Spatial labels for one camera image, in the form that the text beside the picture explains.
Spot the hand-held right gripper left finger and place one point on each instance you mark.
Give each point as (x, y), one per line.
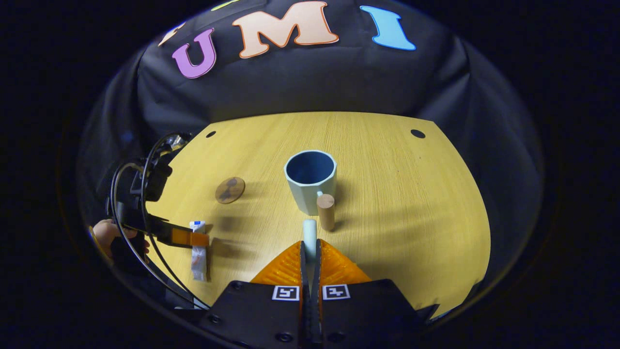
(303, 283)

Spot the black backdrop cloth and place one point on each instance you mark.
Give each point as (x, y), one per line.
(339, 82)

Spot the pale green toothbrush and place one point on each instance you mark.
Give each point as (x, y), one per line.
(309, 237)

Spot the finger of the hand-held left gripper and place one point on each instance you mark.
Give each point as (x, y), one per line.
(184, 236)

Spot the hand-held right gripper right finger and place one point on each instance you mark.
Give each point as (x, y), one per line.
(317, 291)

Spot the round wooden coaster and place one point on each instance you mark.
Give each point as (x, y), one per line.
(230, 190)

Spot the light blue cup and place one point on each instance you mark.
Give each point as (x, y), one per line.
(310, 194)

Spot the white toothpaste tube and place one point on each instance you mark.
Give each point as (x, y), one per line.
(198, 261)

